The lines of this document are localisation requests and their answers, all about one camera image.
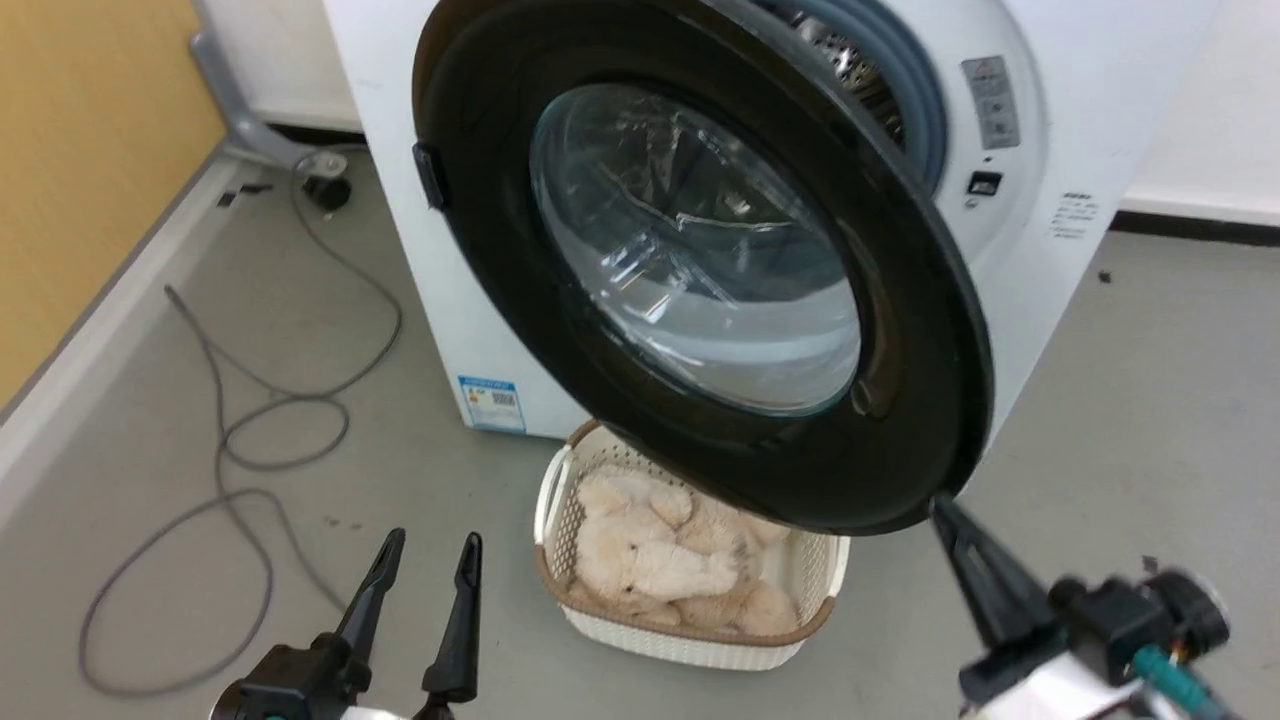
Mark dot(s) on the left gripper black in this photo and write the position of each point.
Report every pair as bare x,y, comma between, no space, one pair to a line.
295,685

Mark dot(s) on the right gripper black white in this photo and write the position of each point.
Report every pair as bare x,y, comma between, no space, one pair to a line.
1110,630

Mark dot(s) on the black round glass washer door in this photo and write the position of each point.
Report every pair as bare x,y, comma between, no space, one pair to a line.
480,260

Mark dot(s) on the black door lock socket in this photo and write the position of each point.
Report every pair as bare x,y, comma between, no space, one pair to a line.
985,184

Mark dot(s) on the grey-blue rubber door gasket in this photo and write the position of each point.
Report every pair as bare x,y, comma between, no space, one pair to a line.
922,95

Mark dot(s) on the white front-load washing machine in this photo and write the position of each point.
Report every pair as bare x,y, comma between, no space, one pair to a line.
1100,80

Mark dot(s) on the blue energy label sticker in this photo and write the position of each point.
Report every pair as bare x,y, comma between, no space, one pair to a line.
492,404

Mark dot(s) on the beige plush teddy bear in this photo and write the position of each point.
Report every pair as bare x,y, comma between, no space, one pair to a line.
640,565

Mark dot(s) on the white woven laundry basket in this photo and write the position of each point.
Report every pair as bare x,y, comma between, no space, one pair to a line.
690,647

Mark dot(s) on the small black round floor object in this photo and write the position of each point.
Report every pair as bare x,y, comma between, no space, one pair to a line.
327,192

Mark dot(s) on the grey warning label sticker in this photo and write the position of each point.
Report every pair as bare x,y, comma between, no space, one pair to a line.
991,102

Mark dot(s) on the steel washer drum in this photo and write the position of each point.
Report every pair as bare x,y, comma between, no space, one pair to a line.
860,75

